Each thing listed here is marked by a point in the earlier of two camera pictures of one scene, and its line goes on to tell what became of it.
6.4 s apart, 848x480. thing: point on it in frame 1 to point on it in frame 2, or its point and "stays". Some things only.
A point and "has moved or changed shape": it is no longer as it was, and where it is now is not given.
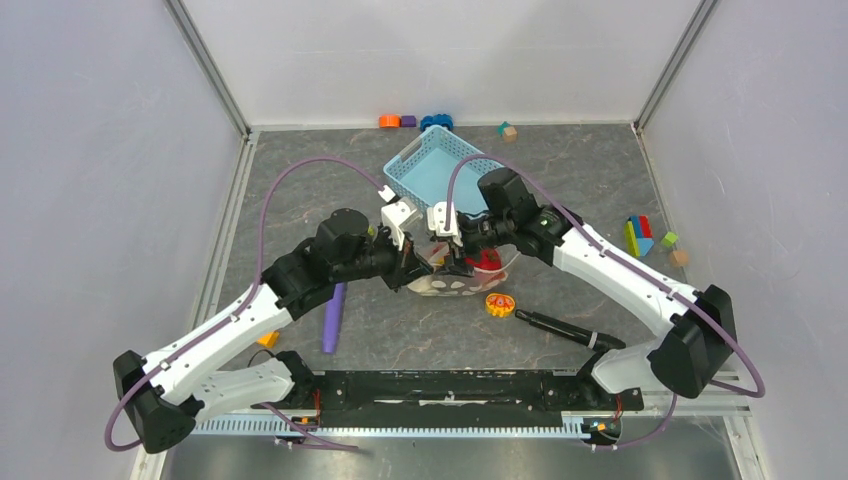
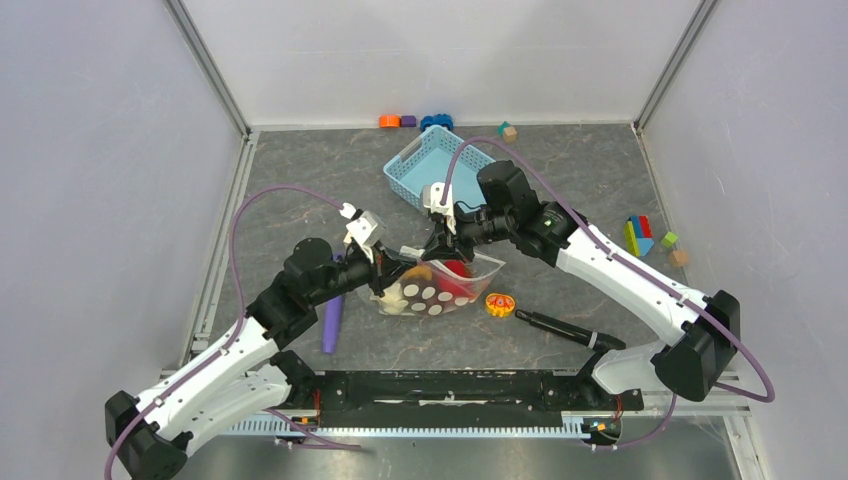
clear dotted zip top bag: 441,283 has moved or changed shape
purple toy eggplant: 333,318 stays
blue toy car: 443,120 stays
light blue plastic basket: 422,171 stays
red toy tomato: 488,259 has moved or changed shape
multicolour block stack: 638,235 stays
